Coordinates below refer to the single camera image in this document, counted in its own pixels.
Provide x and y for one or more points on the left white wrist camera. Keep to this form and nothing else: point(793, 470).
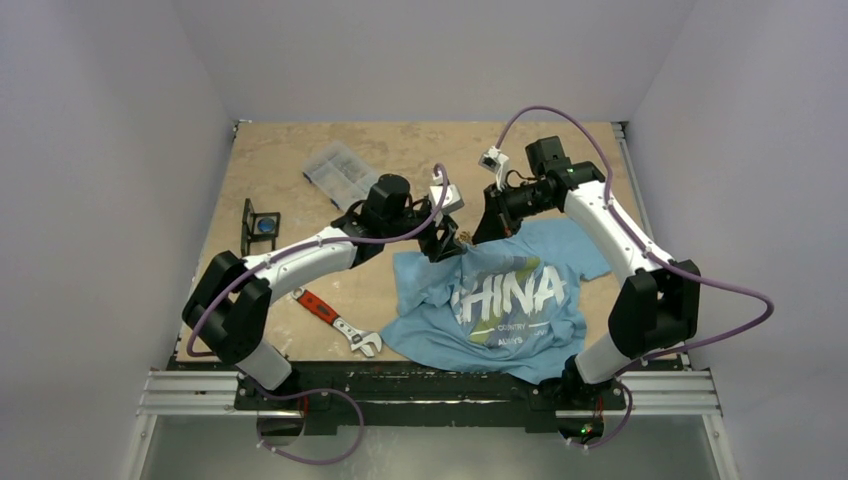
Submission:
point(445, 197)

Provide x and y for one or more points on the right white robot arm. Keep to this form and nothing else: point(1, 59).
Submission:
point(657, 306)

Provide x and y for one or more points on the red handled adjustable wrench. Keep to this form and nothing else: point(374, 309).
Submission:
point(368, 343)

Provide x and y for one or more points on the black frame stand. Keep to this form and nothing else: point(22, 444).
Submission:
point(258, 227)

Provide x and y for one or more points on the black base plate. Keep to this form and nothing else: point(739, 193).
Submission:
point(323, 396)

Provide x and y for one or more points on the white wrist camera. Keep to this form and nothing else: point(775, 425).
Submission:
point(445, 197)
point(498, 163)

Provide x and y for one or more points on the light blue printed t-shirt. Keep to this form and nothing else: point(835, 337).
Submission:
point(508, 306)

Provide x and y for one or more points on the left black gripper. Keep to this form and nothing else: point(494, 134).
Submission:
point(445, 244)

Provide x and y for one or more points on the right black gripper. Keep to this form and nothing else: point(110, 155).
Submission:
point(497, 210)

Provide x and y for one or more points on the clear plastic parts box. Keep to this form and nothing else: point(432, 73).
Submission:
point(342, 175)

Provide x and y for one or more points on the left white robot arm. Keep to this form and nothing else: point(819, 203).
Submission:
point(229, 305)

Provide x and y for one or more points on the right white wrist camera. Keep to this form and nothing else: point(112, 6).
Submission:
point(498, 163)

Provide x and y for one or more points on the aluminium rail frame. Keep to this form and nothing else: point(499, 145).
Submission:
point(179, 438)

